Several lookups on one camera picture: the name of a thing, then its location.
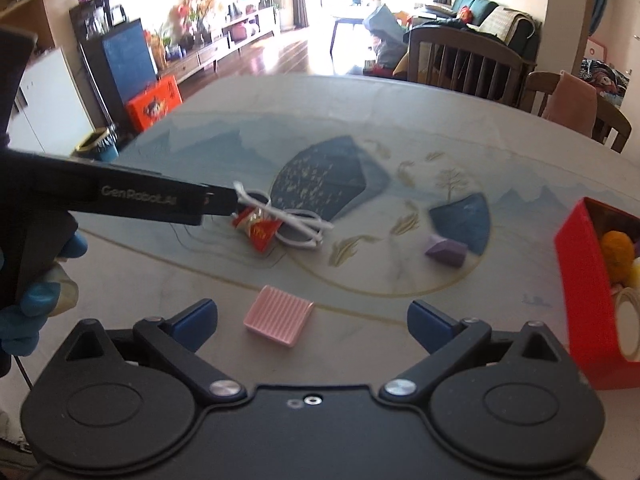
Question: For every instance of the small waste bin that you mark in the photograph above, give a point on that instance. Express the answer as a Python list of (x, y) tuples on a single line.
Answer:
[(101, 145)]

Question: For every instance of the orange fuzzy ball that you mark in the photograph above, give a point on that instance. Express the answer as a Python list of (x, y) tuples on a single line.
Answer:
[(618, 255)]

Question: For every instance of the round wooden tape roll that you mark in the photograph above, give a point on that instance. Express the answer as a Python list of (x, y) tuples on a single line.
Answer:
[(627, 323)]

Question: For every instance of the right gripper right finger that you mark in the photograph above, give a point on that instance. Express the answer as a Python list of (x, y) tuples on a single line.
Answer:
[(452, 346)]

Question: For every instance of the purple faceted block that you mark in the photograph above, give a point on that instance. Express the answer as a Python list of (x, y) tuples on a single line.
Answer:
[(446, 251)]

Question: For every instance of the teal sofa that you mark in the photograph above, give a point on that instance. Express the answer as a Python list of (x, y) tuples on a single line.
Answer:
[(517, 29)]

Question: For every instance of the blue screen panel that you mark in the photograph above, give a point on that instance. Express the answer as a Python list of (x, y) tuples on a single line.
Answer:
[(121, 66)]

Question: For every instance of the blue gloved hand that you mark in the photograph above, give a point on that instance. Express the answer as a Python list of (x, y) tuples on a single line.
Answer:
[(51, 294)]

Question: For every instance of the white yellow bottle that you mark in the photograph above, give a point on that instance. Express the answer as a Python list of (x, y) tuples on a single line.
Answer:
[(633, 279)]

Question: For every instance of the pink towel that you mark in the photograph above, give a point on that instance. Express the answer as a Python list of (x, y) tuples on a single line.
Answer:
[(573, 104)]

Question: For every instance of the pink ribbed square box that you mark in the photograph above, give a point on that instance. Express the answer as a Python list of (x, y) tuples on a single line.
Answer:
[(278, 316)]

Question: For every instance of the wooden tv cabinet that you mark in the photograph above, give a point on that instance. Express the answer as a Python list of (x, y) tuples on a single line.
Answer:
[(234, 36)]

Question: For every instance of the blue grey bag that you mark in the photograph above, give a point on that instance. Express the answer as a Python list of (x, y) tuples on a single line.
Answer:
[(391, 47)]

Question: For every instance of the dark wooden chair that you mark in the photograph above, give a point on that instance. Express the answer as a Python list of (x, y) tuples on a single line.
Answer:
[(467, 62)]

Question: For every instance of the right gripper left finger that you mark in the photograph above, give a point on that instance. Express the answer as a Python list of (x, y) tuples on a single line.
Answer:
[(170, 345)]

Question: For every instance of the red metal tin box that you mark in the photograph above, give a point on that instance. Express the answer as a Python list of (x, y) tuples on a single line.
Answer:
[(589, 303)]

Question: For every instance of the white sunglasses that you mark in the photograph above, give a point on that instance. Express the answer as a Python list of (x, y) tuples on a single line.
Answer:
[(300, 228)]

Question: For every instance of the wooden chair with towel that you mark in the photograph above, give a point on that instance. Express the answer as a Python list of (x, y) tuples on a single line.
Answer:
[(610, 120)]

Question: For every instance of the red snack packet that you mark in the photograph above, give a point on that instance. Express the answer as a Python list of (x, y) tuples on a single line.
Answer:
[(259, 226)]

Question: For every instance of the orange red box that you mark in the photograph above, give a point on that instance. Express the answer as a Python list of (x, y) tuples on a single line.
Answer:
[(154, 103)]

